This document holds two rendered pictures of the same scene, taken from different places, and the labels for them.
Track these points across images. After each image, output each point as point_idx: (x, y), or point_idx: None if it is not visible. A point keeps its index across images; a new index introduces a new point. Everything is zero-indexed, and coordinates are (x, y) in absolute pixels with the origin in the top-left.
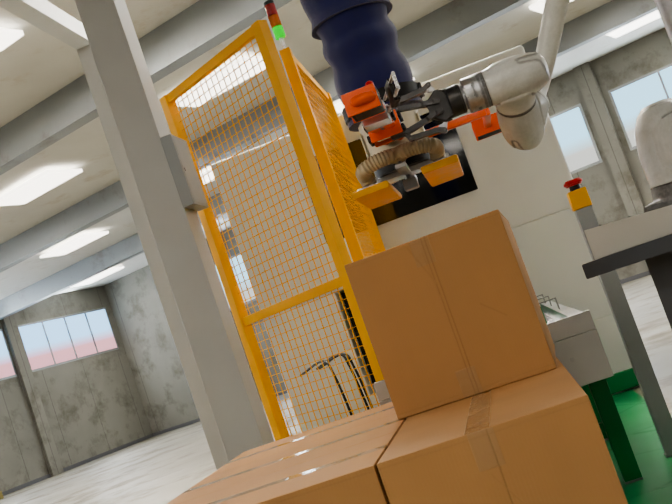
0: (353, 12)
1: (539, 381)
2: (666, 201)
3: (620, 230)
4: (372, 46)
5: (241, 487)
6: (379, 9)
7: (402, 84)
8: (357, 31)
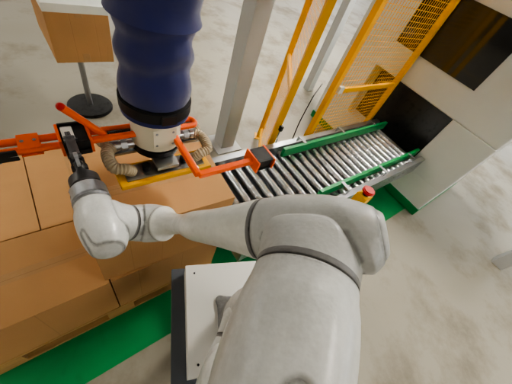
0: (112, 17)
1: (65, 286)
2: (218, 313)
3: (185, 290)
4: (123, 63)
5: (6, 183)
6: (141, 34)
7: (136, 112)
8: (115, 39)
